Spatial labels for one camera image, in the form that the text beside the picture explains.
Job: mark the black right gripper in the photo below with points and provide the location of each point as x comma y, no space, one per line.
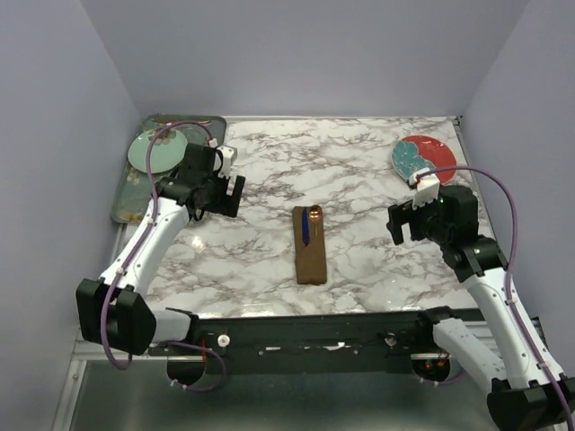
403,212

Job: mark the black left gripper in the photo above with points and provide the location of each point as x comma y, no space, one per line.
225,204

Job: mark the blue handled knife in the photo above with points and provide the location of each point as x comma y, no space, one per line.
306,238

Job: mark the copper spoon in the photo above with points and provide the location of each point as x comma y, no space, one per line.
188,120
316,218

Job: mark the brown fabric napkin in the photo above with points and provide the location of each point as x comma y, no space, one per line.
310,261

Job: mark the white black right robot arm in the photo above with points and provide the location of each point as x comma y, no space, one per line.
524,386

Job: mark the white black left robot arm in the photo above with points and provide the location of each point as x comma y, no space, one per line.
112,309

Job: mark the mint green floral plate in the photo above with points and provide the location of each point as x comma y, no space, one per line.
147,154

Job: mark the red and teal plate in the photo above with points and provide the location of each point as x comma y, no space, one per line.
414,153

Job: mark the teal floral serving tray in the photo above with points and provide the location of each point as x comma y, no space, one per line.
134,192

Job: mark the copper spoon on tray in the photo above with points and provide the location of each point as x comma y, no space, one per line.
188,120

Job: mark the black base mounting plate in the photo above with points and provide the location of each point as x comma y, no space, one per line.
388,342

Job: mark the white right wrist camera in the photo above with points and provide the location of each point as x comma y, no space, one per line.
426,191

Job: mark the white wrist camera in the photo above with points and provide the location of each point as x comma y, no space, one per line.
225,158
426,191

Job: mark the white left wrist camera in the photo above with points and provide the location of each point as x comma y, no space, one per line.
225,158

